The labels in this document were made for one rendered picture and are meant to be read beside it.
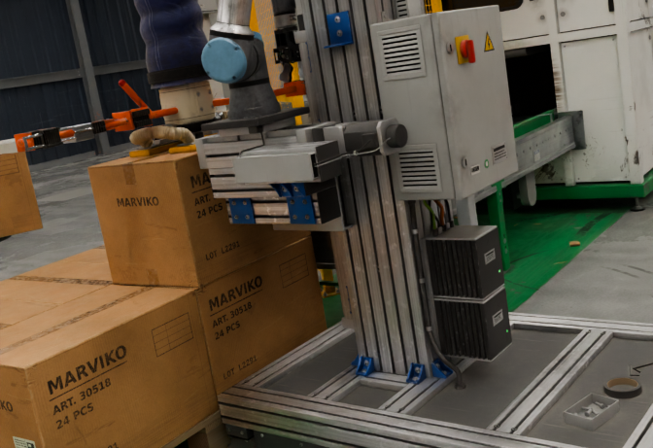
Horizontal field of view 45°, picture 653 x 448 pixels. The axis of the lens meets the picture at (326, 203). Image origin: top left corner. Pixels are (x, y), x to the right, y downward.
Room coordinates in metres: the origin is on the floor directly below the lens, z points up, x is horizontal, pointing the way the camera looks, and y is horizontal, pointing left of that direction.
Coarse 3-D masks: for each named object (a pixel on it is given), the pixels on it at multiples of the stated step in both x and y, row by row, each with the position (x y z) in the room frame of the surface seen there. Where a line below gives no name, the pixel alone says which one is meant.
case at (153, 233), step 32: (128, 160) 2.56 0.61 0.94; (160, 160) 2.38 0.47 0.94; (192, 160) 2.41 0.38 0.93; (96, 192) 2.57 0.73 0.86; (128, 192) 2.48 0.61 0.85; (160, 192) 2.40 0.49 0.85; (192, 192) 2.39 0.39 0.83; (128, 224) 2.50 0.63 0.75; (160, 224) 2.41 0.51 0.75; (192, 224) 2.37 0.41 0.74; (224, 224) 2.48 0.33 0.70; (256, 224) 2.60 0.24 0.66; (128, 256) 2.52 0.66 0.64; (160, 256) 2.43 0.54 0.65; (192, 256) 2.35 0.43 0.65; (224, 256) 2.46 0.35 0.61; (256, 256) 2.57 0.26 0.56
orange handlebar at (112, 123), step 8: (280, 88) 2.69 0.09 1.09; (288, 88) 2.72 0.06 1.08; (216, 104) 2.68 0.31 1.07; (224, 104) 2.66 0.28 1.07; (152, 112) 2.55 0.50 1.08; (160, 112) 2.57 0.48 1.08; (168, 112) 2.60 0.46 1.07; (176, 112) 2.63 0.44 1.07; (104, 120) 2.44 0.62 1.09; (112, 120) 2.41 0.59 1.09; (120, 120) 2.44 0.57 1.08; (112, 128) 2.40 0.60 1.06; (64, 136) 2.27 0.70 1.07
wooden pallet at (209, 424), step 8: (216, 416) 2.33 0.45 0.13; (200, 424) 2.28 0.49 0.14; (208, 424) 2.30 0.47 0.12; (216, 424) 2.32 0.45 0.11; (224, 424) 2.35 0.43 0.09; (184, 432) 2.23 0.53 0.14; (192, 432) 2.25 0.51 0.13; (200, 432) 2.31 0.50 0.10; (208, 432) 2.30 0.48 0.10; (216, 432) 2.32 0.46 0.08; (224, 432) 2.35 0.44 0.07; (176, 440) 2.20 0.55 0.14; (184, 440) 2.22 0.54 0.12; (192, 440) 2.33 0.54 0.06; (200, 440) 2.31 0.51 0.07; (208, 440) 2.29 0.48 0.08; (216, 440) 2.31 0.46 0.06; (224, 440) 2.34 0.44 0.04
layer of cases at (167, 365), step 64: (0, 320) 2.36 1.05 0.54; (64, 320) 2.24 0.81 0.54; (128, 320) 2.14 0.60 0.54; (192, 320) 2.32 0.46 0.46; (256, 320) 2.53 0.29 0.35; (320, 320) 2.79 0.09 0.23; (0, 384) 1.95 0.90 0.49; (64, 384) 1.95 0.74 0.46; (128, 384) 2.10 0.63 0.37; (192, 384) 2.28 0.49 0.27
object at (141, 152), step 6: (156, 144) 2.70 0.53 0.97; (162, 144) 2.68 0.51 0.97; (168, 144) 2.69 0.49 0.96; (174, 144) 2.70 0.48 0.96; (138, 150) 2.66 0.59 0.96; (144, 150) 2.62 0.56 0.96; (150, 150) 2.61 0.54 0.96; (156, 150) 2.63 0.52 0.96; (162, 150) 2.65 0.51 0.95; (168, 150) 2.67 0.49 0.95; (132, 156) 2.65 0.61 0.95
